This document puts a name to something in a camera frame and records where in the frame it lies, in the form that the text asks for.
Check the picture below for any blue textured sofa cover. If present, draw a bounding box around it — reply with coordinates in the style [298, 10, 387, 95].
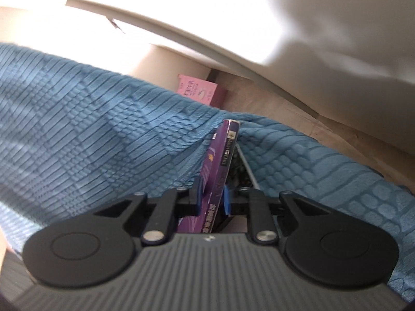
[1, 44, 414, 301]

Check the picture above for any pink box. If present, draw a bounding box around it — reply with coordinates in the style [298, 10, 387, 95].
[177, 74, 227, 108]

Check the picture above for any purple gold book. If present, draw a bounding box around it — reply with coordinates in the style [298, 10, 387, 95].
[178, 119, 240, 233]

